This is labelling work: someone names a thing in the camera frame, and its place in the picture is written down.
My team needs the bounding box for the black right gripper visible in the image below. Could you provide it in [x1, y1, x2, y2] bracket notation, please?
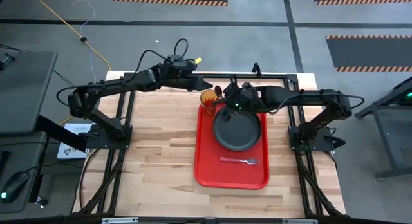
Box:
[220, 84, 258, 122]

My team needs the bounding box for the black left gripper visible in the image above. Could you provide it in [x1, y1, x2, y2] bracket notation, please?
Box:
[176, 75, 214, 92]

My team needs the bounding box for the amber ribbed plastic cup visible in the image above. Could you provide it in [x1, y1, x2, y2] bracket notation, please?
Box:
[200, 89, 221, 117]

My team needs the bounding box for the fork with red handle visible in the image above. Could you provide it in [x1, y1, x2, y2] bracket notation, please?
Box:
[219, 156, 261, 166]

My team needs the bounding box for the black round plate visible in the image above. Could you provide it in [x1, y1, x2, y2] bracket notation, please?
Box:
[212, 104, 263, 152]

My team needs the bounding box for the red plastic tray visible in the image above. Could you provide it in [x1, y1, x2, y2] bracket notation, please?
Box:
[193, 102, 270, 191]

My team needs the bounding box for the white paper box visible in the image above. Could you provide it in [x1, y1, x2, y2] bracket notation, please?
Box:
[57, 122, 93, 160]

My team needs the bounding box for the black table stand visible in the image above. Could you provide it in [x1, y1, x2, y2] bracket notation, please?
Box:
[355, 76, 412, 180]

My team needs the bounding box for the low dark grey desk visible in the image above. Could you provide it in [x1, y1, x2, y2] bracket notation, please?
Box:
[0, 131, 49, 215]

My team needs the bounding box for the black computer mouse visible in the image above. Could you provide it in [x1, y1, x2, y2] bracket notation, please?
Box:
[0, 171, 30, 205]

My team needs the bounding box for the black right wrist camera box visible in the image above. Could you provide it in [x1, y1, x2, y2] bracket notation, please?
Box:
[241, 81, 258, 98]

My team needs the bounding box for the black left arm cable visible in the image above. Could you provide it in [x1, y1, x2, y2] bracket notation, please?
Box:
[135, 37, 190, 77]

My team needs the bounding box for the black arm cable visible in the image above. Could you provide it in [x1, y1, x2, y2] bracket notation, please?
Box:
[267, 93, 366, 115]
[135, 37, 190, 77]

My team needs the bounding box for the black frame upright post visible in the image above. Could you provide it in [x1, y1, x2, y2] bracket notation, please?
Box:
[250, 62, 263, 77]

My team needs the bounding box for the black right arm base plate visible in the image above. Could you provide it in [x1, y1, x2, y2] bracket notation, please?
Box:
[288, 126, 335, 153]

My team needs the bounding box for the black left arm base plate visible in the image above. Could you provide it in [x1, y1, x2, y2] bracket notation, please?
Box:
[85, 124, 133, 150]

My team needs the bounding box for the thin white floor cable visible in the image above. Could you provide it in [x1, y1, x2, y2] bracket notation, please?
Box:
[69, 0, 97, 89]

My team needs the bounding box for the silver metal bracket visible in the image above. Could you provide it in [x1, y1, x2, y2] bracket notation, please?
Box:
[281, 218, 319, 224]
[101, 217, 139, 224]

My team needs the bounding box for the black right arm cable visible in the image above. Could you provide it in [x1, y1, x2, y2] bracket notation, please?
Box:
[267, 93, 366, 115]

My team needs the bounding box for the yellow floor cable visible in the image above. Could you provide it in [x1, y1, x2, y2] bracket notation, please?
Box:
[30, 0, 112, 72]

